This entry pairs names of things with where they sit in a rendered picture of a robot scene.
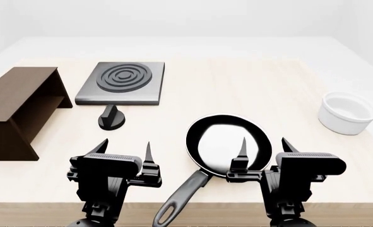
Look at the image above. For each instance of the white ceramic bowl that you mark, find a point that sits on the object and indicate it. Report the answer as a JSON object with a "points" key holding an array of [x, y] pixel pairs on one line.
{"points": [[344, 120]]}

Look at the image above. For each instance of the brown wooden cabinet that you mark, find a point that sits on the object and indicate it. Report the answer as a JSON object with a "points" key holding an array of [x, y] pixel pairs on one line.
{"points": [[15, 82]]}

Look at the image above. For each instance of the black stove knob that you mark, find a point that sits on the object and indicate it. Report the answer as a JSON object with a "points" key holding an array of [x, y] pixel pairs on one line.
{"points": [[112, 120]]}

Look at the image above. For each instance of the black right gripper camera box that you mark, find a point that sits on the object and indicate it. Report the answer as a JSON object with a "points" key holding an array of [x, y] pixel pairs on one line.
{"points": [[312, 164]]}

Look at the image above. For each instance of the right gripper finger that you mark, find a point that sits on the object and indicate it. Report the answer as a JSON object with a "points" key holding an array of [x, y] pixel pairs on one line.
{"points": [[288, 147], [240, 164]]}

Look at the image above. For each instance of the black frying pan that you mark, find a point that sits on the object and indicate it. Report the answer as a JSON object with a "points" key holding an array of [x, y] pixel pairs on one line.
{"points": [[193, 139]]}

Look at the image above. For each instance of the grey stove plate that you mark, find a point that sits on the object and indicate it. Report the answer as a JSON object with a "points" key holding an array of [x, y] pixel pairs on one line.
{"points": [[90, 95]]}

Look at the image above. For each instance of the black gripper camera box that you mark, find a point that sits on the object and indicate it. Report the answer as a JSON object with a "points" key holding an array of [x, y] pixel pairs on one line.
{"points": [[110, 163], [312, 164]]}

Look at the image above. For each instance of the black left gripper camera box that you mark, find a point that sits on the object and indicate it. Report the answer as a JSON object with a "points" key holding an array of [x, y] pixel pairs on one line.
{"points": [[110, 163]]}

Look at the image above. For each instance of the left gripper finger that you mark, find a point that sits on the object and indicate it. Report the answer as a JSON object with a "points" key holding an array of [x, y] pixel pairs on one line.
{"points": [[149, 164], [101, 149]]}

